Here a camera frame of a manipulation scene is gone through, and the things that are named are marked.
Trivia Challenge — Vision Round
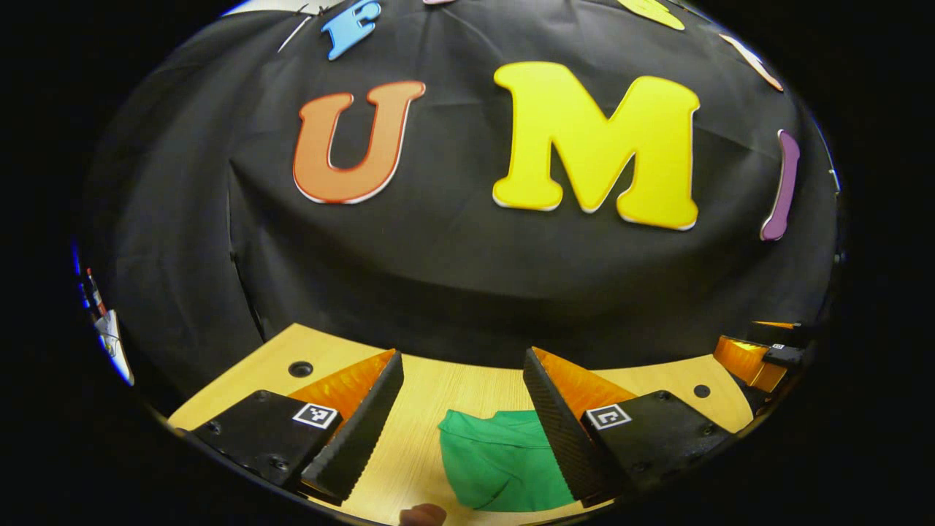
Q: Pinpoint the white side table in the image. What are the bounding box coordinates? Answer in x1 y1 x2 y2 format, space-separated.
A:
93 310 134 386

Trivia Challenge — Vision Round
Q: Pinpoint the computer monitor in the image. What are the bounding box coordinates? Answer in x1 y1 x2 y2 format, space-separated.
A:
73 241 103 315

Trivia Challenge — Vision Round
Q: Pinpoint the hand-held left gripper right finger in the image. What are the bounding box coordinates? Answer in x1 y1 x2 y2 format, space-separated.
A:
522 346 735 508

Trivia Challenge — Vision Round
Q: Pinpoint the black backdrop cloth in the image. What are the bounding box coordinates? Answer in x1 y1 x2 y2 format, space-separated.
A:
77 0 841 399

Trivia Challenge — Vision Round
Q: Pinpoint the green T-shirt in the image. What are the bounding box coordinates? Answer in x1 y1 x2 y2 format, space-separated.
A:
437 409 578 513

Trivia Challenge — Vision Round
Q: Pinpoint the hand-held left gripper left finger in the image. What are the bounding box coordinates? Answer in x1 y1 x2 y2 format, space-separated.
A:
169 348 405 506

